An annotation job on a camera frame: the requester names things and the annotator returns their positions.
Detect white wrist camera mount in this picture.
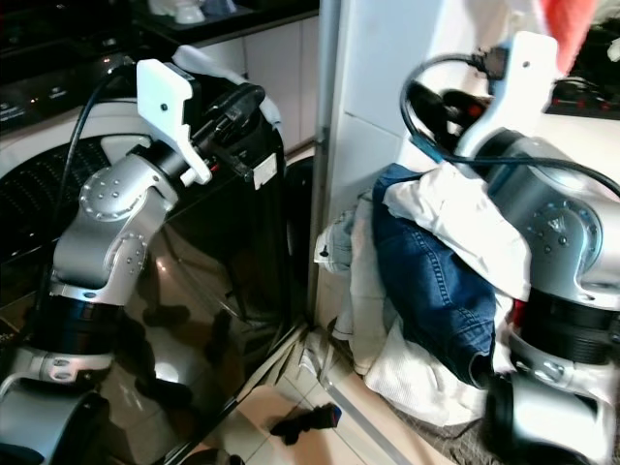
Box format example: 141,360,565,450
136,58,216,187
457,29,561,162

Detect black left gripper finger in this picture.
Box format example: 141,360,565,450
211,143,255,179
219,82,268,125

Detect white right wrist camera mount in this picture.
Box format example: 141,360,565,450
457,29,561,162

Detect black kitchen countertop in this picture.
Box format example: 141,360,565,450
134,0,323,47

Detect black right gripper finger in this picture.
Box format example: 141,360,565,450
401,81,447,133

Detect light grey cloth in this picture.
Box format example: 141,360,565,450
314,207,361,278

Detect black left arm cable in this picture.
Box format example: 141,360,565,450
46,62,148,313

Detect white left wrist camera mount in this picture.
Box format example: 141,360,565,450
136,58,216,187

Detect perforated steel washer drum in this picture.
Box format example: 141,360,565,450
0,136,106,235

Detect blue denim jeans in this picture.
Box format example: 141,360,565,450
370,161,511,390

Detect red garment in pile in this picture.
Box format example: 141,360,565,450
508,295,530,332

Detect white shirt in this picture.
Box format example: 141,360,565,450
382,159,536,299

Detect black top-load washing machine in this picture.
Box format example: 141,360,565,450
0,19,313,465

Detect silver metal door frame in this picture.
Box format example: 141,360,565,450
303,0,347,332

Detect black sock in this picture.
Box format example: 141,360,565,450
268,404,343,448

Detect white ceramic items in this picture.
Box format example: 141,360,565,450
149,0,235,26

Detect hanging red cloth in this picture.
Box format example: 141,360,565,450
537,0,604,77

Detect grey floor mat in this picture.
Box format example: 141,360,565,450
405,417,507,465

